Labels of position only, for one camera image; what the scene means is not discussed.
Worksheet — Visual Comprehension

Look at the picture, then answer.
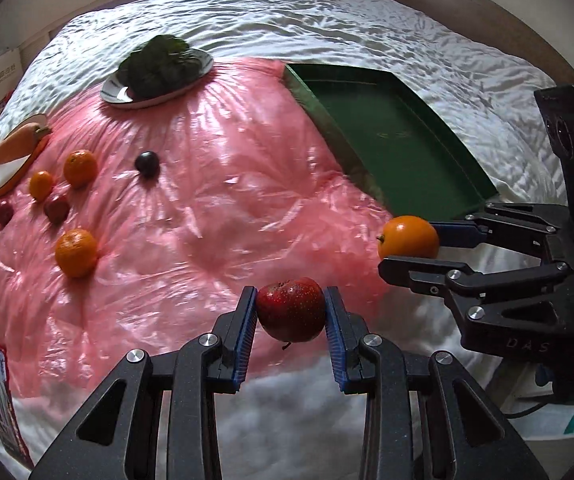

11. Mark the dark green leafy vegetable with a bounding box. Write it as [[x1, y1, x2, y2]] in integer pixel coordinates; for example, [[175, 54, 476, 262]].
[[117, 35, 199, 99]]

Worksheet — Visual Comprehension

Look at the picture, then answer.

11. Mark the orange rimmed white plate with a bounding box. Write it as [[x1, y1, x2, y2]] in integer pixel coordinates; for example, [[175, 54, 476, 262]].
[[0, 114, 51, 197]]

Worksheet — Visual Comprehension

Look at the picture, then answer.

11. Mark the white heart shaped plate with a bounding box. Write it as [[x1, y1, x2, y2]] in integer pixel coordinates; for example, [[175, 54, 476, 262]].
[[100, 49, 214, 110]]

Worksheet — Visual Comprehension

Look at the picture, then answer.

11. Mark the pink plastic sheet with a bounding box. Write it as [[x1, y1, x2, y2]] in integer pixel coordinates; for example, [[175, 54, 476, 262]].
[[0, 58, 388, 398]]

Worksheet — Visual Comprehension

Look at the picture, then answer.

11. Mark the red apple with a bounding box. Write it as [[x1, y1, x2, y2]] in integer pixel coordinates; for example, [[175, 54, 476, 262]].
[[43, 194, 70, 226], [255, 278, 327, 344], [0, 198, 15, 228]]

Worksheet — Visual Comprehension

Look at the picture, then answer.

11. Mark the bumpy orange at back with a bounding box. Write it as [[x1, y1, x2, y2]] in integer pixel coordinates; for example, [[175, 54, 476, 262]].
[[63, 150, 98, 188]]

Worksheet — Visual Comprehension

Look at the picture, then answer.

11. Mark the large orange carrot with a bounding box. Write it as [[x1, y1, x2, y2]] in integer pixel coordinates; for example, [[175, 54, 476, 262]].
[[0, 122, 52, 165]]

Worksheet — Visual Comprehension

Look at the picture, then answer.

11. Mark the smooth orange at back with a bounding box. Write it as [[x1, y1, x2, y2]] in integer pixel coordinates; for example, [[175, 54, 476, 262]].
[[28, 170, 55, 203]]

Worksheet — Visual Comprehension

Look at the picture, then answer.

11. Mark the dark purple plum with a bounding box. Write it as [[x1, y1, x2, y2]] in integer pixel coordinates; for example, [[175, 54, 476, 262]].
[[134, 151, 160, 180]]

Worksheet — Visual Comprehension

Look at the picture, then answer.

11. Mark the large bumpy orange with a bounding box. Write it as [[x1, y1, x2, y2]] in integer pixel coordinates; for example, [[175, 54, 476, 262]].
[[54, 229, 98, 278]]

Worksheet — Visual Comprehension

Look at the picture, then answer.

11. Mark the smartphone in red case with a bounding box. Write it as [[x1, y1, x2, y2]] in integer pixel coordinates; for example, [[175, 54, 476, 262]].
[[0, 347, 33, 470]]

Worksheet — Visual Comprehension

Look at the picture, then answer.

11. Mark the wooden headboard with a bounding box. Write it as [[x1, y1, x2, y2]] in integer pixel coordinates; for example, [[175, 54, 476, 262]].
[[394, 0, 574, 84]]

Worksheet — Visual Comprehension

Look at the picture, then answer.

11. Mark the white bed quilt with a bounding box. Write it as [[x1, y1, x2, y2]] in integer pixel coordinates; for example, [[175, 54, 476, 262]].
[[0, 0, 566, 458]]

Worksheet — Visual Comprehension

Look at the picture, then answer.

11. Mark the small smooth orange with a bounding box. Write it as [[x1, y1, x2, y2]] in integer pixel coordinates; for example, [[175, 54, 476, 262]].
[[377, 216, 440, 259]]

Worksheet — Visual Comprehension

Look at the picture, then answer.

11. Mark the green tray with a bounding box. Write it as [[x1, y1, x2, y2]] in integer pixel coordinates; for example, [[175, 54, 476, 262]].
[[284, 63, 497, 220]]

